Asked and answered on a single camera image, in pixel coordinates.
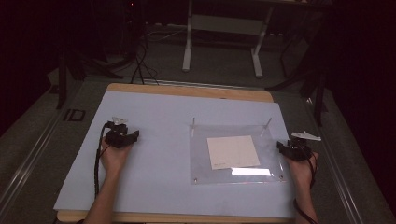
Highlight light blue table mat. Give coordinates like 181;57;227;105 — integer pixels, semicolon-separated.
52;90;297;219

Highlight black floor cables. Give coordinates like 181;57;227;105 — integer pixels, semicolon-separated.
129;29;161;86

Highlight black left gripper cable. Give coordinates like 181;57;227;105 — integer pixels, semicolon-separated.
93;121;112;200

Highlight white paper sheet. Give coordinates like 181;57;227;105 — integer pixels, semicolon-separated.
206;134;262;171

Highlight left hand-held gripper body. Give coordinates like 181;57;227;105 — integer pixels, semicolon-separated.
104;116;133;149

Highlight white metal desk frame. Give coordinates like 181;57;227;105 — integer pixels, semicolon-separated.
181;0;276;79

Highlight black floor bracket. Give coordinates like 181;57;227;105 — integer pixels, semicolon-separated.
63;108;87;122

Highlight wooden table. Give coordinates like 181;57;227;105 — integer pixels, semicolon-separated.
55;82;297;224

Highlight black metal stand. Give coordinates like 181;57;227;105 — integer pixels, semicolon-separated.
264;18;331;128
55;43;124;110

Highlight person's left hand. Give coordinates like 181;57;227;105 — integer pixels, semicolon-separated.
99;140;135;179

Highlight clear acrylic frame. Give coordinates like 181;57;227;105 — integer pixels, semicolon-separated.
189;117;288;187

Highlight metal floor rail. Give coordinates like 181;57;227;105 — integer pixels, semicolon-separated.
304;97;366;224
0;106;73;216

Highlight person's right hand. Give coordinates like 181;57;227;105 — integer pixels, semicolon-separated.
283;150;320;189

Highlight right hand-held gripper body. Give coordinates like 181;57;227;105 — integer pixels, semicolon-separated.
287;130;322;162

